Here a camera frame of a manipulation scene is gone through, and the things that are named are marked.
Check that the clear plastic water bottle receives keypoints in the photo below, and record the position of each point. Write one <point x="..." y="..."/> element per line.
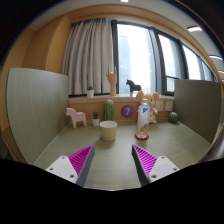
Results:
<point x="143" y="116"/>

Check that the plush mouse toy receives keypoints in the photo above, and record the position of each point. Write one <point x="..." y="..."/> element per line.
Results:
<point x="154" y="103"/>

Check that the dark-framed window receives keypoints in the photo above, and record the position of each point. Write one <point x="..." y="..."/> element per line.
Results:
<point x="133" y="53"/>

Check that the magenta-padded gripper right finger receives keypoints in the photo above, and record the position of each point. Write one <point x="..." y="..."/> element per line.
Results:
<point x="150" y="163"/>

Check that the wooden hand model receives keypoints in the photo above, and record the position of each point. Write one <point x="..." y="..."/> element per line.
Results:
<point x="112" y="81"/>

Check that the pink horse figurine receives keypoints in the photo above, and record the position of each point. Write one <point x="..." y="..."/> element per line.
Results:
<point x="76" y="116"/>

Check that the yellow and white cup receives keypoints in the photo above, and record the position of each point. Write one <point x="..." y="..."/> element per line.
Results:
<point x="108" y="131"/>

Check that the black horse figurine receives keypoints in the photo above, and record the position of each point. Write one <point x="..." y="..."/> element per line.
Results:
<point x="133" y="86"/>

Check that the grey-green desk partition panel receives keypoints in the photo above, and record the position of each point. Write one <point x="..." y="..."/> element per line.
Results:
<point x="196" y="106"/>
<point x="33" y="110"/>

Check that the grey curtain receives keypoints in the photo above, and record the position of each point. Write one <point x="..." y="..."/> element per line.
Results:
<point x="88" y="56"/>

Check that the purple round number sign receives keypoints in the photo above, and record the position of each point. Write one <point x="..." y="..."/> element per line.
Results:
<point x="127" y="111"/>

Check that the round green cactus decoration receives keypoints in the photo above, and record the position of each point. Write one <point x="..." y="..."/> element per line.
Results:
<point x="173" y="117"/>

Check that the white wall socket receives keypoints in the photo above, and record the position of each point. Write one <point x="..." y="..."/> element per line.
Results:
<point x="168" y="106"/>
<point x="160" y="106"/>

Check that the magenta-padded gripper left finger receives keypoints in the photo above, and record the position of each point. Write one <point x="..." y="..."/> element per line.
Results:
<point x="78" y="163"/>

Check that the ceiling strip lights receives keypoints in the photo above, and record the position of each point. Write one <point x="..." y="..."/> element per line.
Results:
<point x="195" y="29"/>

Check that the small plant in white pot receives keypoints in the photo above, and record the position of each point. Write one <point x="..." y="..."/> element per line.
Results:
<point x="95" y="122"/>
<point x="90" y="93"/>

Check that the tall green cactus decoration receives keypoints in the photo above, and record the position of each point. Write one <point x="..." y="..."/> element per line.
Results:
<point x="108" y="110"/>

